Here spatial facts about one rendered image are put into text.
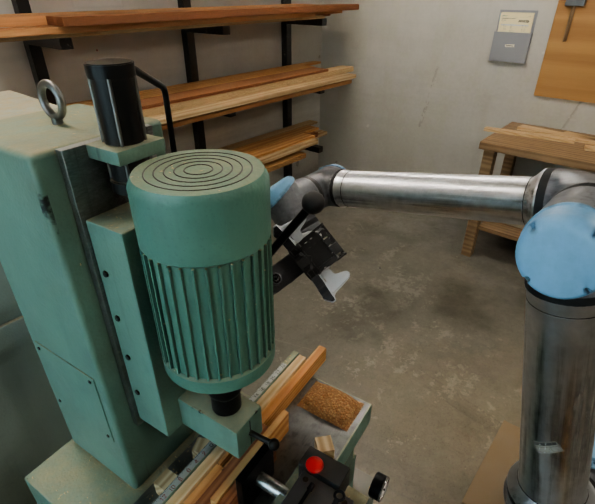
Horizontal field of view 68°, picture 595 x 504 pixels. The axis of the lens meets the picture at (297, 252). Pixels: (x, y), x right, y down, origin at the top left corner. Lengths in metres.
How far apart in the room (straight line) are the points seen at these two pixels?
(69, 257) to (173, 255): 0.22
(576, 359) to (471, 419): 1.57
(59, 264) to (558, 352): 0.73
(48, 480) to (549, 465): 0.98
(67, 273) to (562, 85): 3.35
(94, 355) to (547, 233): 0.70
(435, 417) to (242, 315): 1.75
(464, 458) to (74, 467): 1.54
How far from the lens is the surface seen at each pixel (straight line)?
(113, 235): 0.64
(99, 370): 0.84
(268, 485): 0.87
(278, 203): 0.97
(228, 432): 0.80
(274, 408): 0.99
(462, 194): 0.87
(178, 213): 0.50
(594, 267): 0.67
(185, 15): 2.74
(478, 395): 2.42
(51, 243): 0.71
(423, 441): 2.17
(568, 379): 0.79
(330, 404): 1.01
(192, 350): 0.62
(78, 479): 1.16
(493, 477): 1.38
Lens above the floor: 1.70
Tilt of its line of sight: 31 degrees down
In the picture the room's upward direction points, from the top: straight up
